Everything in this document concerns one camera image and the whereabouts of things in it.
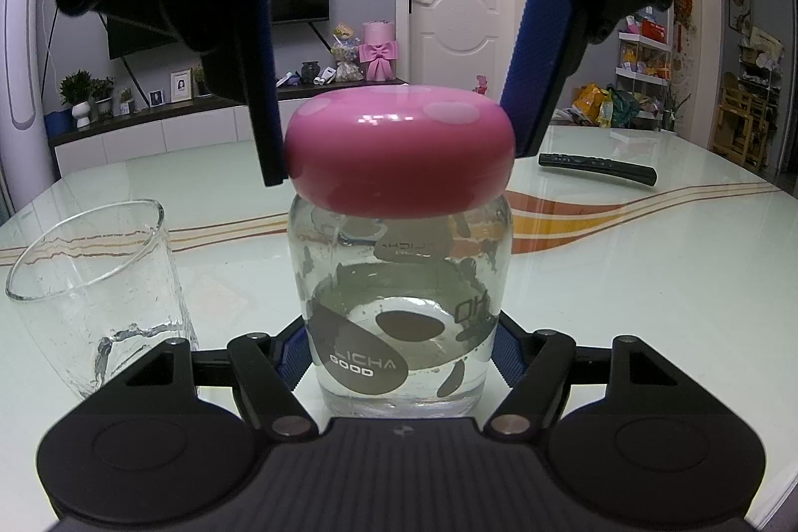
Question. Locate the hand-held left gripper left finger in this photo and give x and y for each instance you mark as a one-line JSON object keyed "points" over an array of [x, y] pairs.
{"points": [[292, 360]]}

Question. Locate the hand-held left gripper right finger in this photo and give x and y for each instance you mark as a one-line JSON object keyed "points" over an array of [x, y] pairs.
{"points": [[508, 357]]}

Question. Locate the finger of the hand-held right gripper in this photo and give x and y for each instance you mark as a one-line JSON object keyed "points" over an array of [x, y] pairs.
{"points": [[536, 64], [260, 64]]}

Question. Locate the clear glass bottle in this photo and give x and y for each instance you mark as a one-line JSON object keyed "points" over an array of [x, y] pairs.
{"points": [[399, 283]]}

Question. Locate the pink dotted bottle cap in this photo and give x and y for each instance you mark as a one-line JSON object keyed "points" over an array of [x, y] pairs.
{"points": [[399, 152]]}

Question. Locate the clear glass cup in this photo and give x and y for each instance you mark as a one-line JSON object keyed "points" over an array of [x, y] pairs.
{"points": [[93, 283]]}

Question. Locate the dark round vase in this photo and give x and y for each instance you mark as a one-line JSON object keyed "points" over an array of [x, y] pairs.
{"points": [[310, 72]]}

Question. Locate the pink cartoon door sticker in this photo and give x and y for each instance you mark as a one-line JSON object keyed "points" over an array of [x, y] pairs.
{"points": [[481, 86]]}

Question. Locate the yellow plastic bag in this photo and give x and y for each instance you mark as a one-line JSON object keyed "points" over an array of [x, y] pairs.
{"points": [[591, 105]]}

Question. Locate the wrapped flower bouquet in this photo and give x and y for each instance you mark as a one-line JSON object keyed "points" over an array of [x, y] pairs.
{"points": [[346, 55]]}

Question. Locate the green plastic bag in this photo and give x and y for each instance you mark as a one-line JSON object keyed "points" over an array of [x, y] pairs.
{"points": [[623, 108]]}

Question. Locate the white television cabinet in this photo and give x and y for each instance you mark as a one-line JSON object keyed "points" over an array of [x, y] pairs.
{"points": [[187, 130]]}

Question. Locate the white storage shelf rack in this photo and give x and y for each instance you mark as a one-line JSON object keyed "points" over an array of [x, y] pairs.
{"points": [[645, 64]]}

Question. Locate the pink gift box with bow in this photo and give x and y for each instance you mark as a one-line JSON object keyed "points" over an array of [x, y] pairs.
{"points": [[379, 49]]}

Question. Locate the black remote control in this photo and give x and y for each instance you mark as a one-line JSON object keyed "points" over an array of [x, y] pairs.
{"points": [[598, 167]]}

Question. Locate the tiny potted plant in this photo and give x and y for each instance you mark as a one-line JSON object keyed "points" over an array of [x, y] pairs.
{"points": [[126, 101]]}

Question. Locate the red round door ornament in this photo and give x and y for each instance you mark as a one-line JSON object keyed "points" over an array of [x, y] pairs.
{"points": [[686, 2]]}

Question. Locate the potted plant in white pot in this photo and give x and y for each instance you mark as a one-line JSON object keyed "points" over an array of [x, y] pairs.
{"points": [[77, 96]]}

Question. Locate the wooden stool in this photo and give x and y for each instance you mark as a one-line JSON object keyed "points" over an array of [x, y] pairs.
{"points": [[742, 127]]}

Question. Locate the white tower air conditioner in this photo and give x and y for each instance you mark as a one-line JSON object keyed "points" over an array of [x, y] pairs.
{"points": [[25, 46]]}

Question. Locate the white photo frame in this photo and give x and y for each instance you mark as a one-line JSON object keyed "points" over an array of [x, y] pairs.
{"points": [[181, 84]]}

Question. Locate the small dark photo frame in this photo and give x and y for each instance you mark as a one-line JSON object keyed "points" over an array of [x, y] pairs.
{"points": [[156, 98]]}

